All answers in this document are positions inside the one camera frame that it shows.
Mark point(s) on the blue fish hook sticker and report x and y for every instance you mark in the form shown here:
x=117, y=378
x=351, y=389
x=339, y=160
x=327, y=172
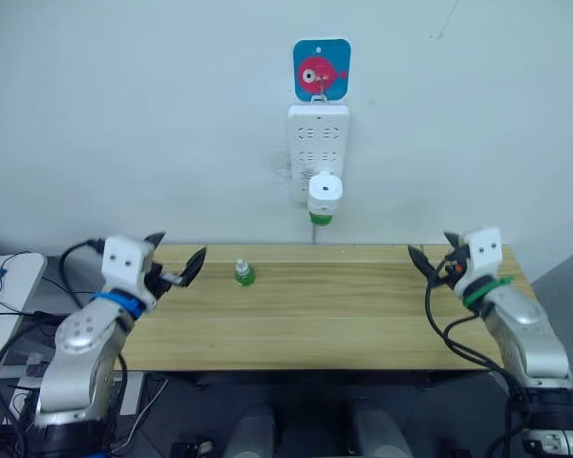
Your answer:
x=322, y=67

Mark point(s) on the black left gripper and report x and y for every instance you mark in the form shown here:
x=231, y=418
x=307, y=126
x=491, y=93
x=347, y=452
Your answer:
x=158, y=282

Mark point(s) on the white mosquito repellent heater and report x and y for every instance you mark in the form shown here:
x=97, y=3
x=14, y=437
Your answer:
x=324, y=193

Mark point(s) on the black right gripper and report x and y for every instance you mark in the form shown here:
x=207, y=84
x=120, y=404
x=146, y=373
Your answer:
x=451, y=274

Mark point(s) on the white wall power strip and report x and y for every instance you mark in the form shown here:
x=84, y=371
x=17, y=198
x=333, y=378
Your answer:
x=315, y=138

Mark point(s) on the white side desk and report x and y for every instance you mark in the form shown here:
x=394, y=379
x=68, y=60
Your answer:
x=14, y=296

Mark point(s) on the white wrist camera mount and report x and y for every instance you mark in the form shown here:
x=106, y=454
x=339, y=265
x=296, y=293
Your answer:
x=482, y=260
x=124, y=262

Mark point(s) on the blue left wrist band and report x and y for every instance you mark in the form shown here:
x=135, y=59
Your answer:
x=124, y=301

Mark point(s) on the green right wrist band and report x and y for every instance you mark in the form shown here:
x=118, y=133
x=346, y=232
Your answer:
x=482, y=291

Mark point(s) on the green liquid refill bottle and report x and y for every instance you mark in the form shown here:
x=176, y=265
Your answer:
x=244, y=276

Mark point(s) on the green liquid bottle in heater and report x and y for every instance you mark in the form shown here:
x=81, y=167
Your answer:
x=321, y=219

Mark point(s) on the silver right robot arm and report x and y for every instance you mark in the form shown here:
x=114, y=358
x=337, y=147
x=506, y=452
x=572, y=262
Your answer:
x=530, y=334

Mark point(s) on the silver black robot waist part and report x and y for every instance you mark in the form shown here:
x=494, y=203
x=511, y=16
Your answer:
x=561, y=443

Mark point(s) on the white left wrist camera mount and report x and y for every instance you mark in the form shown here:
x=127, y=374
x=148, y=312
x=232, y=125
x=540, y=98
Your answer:
x=124, y=262

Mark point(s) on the small black floor device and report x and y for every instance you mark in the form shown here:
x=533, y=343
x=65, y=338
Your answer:
x=191, y=449

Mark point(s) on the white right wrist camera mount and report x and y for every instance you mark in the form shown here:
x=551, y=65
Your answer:
x=482, y=260

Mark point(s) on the grey rounded robot leg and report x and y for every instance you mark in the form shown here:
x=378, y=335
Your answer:
x=379, y=429
x=250, y=431

